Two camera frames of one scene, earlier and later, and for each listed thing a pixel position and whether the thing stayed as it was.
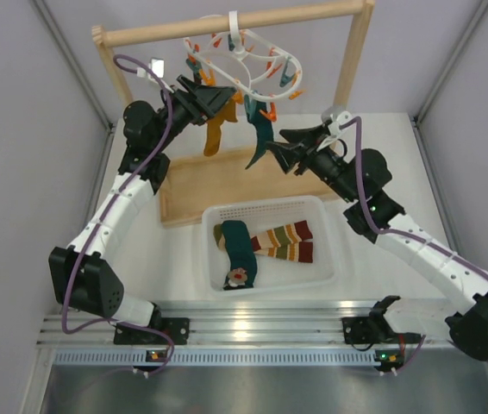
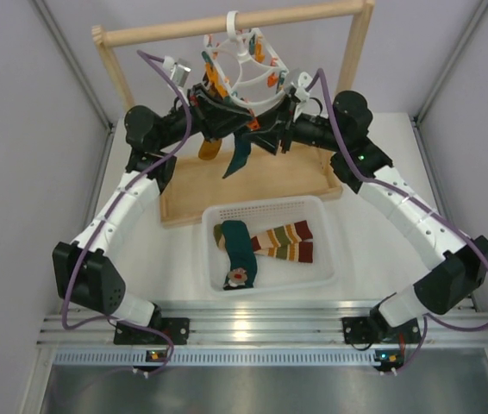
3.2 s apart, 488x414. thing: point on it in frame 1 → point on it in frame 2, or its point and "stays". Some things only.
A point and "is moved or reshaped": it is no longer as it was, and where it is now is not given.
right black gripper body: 320,160 → 303,128
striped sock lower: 298,251 stays
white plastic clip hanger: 259,69 is moved or reshaped
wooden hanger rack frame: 196,180 stays
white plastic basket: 262,215 stays
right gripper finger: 288,156 → 268,140
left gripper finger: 209,108 → 229,128
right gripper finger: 311,134 → 267,121
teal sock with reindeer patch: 240,254 stays
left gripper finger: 218,94 → 233,114
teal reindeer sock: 261,124 is moved or reshaped
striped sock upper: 298,231 stays
